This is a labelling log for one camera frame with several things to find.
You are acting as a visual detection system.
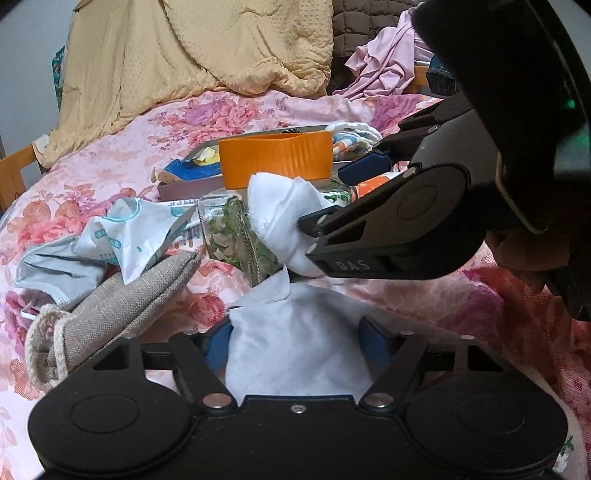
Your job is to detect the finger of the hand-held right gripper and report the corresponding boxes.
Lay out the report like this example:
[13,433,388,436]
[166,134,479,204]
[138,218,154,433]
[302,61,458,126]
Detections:
[338,92,476,185]
[298,168,416,278]

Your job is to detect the pale yellow crumpled item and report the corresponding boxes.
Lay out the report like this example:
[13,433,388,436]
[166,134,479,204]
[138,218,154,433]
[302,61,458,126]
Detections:
[191,145,221,166]

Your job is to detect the floral pink bedsheet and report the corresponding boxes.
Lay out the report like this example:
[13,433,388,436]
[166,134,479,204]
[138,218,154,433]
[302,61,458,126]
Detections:
[0,89,591,480]

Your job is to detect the white teal wrapper packet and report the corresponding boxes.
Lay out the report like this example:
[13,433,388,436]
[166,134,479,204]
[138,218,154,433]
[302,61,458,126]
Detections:
[74,198,198,285]

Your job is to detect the shallow box with dinosaur drawing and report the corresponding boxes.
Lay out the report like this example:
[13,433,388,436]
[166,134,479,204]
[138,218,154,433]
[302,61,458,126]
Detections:
[157,124,385,202]

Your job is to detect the small white striped packet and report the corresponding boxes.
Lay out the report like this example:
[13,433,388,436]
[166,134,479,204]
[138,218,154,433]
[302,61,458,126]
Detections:
[167,198,205,251]

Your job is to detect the blue jeans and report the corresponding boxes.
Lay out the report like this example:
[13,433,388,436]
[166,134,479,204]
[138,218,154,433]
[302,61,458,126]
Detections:
[427,52,463,99]

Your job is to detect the orange ribbed holder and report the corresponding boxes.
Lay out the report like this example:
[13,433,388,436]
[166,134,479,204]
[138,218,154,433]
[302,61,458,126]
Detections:
[218,130,334,189]

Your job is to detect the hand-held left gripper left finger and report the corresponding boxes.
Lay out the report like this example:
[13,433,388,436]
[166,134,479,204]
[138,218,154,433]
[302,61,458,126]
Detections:
[60,319,235,409]

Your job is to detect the glass jar green contents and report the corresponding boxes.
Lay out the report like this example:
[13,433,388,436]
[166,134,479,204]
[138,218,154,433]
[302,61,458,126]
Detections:
[197,178,352,288]

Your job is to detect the grey face mask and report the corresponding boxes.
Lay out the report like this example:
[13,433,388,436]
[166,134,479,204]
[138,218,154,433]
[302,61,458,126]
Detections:
[14,234,110,311]

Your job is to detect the beige drawstring pouch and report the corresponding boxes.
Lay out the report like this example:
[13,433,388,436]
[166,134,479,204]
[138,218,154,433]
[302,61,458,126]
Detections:
[24,250,202,394]

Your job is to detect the yellow dotted quilt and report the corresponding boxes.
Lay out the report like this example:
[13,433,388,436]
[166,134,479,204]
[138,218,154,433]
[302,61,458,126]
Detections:
[45,0,336,168]

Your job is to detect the brown quilted jacket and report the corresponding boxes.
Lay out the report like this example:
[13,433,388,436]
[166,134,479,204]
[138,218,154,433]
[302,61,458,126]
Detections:
[332,0,417,57]

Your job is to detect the white sock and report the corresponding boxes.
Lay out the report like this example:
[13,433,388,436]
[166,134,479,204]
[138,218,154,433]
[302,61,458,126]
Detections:
[247,172,345,278]

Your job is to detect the person's right hand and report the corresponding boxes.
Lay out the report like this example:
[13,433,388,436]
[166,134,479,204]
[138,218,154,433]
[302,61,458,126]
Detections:
[487,228,550,282]

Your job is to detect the teal patterned cloth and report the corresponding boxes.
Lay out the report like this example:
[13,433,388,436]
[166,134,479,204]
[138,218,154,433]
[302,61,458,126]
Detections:
[50,45,68,99]

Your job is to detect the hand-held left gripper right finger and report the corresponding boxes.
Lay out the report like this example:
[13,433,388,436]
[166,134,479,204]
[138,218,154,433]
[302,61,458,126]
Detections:
[359,316,536,409]

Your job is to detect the white orange carton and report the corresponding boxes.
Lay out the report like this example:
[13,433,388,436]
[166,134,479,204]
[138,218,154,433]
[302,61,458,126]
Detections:
[355,173,403,195]

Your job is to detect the white gauze cloth whale print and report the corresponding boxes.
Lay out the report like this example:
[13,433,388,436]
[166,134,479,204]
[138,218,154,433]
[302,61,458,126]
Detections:
[325,121,383,154]

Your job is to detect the light blue cloth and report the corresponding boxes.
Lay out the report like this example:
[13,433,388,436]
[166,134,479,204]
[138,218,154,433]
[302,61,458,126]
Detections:
[225,264,376,398]

